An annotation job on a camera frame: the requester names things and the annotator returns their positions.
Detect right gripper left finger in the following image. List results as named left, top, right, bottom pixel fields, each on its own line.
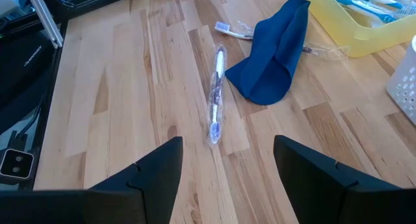
left=0, top=136, right=184, bottom=224

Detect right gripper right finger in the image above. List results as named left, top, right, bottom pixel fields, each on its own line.
left=273, top=134, right=416, bottom=224

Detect purple toothbrush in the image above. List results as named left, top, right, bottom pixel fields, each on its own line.
left=328, top=0, right=399, bottom=23
left=207, top=44, right=228, bottom=145

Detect white perforated plastic basket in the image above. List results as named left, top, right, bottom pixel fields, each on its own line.
left=385, top=34, right=416, bottom=126

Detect black office chair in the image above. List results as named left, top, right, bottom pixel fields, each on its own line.
left=0, top=31, right=57, bottom=134

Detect blue cloth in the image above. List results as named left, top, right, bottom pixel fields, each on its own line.
left=224, top=0, right=311, bottom=106

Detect yellow plastic bin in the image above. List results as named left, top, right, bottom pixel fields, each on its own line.
left=292, top=0, right=416, bottom=58

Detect aluminium extrusion posts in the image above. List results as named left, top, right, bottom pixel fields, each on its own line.
left=25, top=0, right=64, bottom=49

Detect pink toothbrush in clear wrapper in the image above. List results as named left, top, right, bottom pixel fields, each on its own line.
left=214, top=21, right=350, bottom=61

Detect black depth camera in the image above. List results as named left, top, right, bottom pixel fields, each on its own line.
left=0, top=148, right=35, bottom=186

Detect black camera cable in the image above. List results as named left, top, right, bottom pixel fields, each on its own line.
left=6, top=99, right=44, bottom=153

